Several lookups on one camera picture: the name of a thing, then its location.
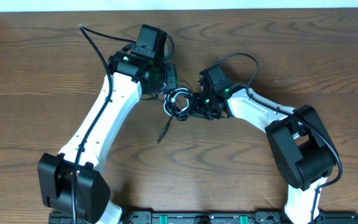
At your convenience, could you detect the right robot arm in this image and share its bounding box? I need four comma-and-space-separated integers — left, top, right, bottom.
193, 63, 342, 223

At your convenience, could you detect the thin black USB cable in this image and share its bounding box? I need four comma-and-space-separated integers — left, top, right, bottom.
156, 86, 195, 144

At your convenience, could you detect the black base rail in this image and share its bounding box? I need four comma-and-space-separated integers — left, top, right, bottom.
48, 210, 358, 224

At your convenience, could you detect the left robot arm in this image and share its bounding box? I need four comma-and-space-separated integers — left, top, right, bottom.
37, 24, 178, 224

